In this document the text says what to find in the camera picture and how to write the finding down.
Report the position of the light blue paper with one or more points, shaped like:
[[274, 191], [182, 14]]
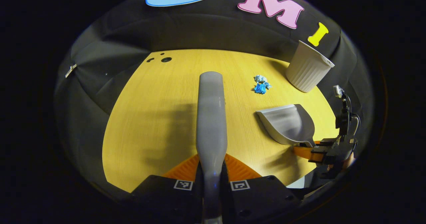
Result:
[[262, 79]]

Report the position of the black backdrop cloth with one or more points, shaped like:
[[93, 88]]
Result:
[[199, 31]]

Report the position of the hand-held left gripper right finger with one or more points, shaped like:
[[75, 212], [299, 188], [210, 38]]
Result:
[[225, 200]]

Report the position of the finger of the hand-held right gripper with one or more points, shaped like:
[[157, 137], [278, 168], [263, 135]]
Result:
[[304, 152]]

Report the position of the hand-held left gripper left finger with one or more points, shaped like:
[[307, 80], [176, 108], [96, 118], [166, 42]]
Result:
[[198, 200]]

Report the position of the small silver clip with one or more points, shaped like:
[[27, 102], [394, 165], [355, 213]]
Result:
[[71, 70]]

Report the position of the wooden desktop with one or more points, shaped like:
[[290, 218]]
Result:
[[159, 94]]

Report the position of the grey ribbed garbage bin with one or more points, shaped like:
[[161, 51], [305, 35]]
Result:
[[306, 72]]

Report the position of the grey plastic dustpan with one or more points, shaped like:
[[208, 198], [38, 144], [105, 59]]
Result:
[[289, 124]]

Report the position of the dark blue paper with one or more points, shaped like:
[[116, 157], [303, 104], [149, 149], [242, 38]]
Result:
[[260, 89]]

